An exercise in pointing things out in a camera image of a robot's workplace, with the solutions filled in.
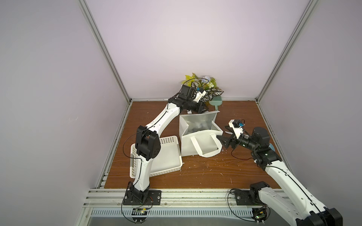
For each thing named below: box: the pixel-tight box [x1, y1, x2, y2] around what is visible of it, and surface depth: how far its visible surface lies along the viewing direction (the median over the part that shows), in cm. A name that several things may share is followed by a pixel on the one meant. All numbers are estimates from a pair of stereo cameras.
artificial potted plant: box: [181, 72, 224, 102], surface depth 96 cm
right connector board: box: [251, 207, 268, 225], surface depth 71 cm
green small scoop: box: [209, 95, 223, 111], surface depth 120 cm
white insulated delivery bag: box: [178, 111, 224, 158], surface depth 74 cm
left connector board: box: [131, 208, 148, 224], surface depth 72 cm
